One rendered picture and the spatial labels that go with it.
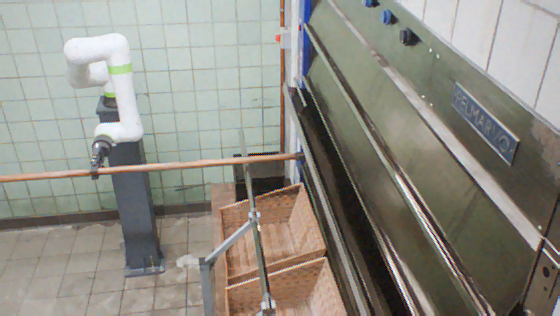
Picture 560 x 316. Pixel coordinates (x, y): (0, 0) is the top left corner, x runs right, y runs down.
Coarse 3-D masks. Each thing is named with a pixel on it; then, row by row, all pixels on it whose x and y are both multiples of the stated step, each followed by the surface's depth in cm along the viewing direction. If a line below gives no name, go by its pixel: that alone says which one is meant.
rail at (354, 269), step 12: (288, 96) 243; (300, 120) 221; (312, 156) 196; (324, 180) 182; (324, 192) 176; (336, 216) 164; (336, 228) 160; (348, 252) 150; (348, 264) 147; (360, 276) 142; (360, 288) 138; (372, 312) 131
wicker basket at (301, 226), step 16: (272, 192) 285; (288, 192) 287; (304, 192) 278; (224, 208) 285; (272, 208) 291; (288, 208) 293; (304, 208) 275; (224, 224) 291; (240, 224) 293; (272, 224) 296; (288, 224) 296; (304, 224) 271; (224, 240) 263; (240, 240) 285; (272, 240) 284; (288, 240) 284; (304, 240) 268; (320, 240) 247; (224, 256) 253; (240, 256) 273; (272, 256) 273; (288, 256) 273; (304, 256) 240; (320, 256) 243; (240, 272) 241; (256, 272) 241
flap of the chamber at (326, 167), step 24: (312, 120) 229; (312, 144) 209; (312, 168) 192; (336, 168) 196; (336, 192) 181; (360, 216) 171; (336, 240) 159; (360, 240) 160; (360, 264) 150; (384, 264) 152; (384, 288) 143; (384, 312) 135
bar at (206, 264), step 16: (240, 144) 258; (256, 208) 214; (256, 224) 203; (256, 240) 196; (208, 256) 218; (256, 256) 190; (208, 272) 219; (208, 288) 224; (208, 304) 229; (272, 304) 169
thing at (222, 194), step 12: (288, 180) 336; (216, 192) 324; (228, 192) 324; (216, 204) 314; (228, 204) 314; (288, 204) 314; (216, 216) 304; (240, 216) 304; (288, 216) 304; (216, 228) 294; (216, 240) 286; (276, 252) 277; (216, 264) 269; (216, 276) 262; (216, 288) 255; (216, 300) 249; (252, 300) 249; (216, 312) 243
